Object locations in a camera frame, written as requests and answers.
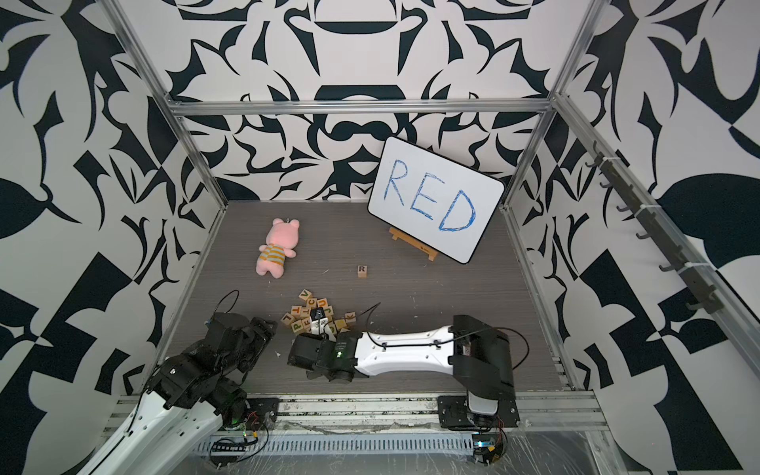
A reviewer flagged aluminium front rail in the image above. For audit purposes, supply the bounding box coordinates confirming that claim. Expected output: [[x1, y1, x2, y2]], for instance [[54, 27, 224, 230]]
[[100, 388, 613, 441]]

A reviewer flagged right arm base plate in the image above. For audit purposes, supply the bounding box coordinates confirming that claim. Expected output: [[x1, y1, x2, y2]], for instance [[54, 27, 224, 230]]
[[437, 396, 521, 431]]

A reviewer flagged wooden block purple L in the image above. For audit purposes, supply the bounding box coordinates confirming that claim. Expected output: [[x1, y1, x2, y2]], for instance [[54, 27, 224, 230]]
[[281, 313, 295, 326]]

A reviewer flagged pink plush pig toy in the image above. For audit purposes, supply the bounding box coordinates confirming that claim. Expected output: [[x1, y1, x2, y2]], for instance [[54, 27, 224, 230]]
[[255, 218, 301, 279]]

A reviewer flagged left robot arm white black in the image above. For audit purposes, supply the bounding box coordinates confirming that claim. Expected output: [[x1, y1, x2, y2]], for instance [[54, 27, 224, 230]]
[[79, 313, 277, 474]]

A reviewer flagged whiteboard with RED text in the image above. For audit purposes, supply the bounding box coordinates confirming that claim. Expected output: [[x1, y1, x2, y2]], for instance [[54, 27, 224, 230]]
[[367, 138, 506, 264]]

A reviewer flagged black wall hook rack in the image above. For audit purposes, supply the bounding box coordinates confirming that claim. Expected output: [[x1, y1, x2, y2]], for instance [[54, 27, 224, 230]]
[[586, 142, 724, 315]]

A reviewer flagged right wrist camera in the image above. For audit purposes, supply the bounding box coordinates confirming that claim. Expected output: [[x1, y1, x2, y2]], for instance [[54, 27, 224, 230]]
[[309, 307, 331, 336]]

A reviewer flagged wooden block green P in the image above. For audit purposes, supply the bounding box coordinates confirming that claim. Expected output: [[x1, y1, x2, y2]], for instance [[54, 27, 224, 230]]
[[291, 321, 306, 334]]

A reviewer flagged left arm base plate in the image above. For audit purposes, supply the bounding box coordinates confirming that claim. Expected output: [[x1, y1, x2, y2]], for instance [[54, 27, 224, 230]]
[[223, 397, 280, 431]]

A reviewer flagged small wooden easel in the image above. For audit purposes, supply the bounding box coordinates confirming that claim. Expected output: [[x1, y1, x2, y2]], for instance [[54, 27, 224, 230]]
[[389, 228, 439, 261]]

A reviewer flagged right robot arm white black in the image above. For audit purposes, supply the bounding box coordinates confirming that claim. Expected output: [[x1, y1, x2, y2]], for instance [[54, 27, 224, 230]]
[[287, 315, 521, 431]]

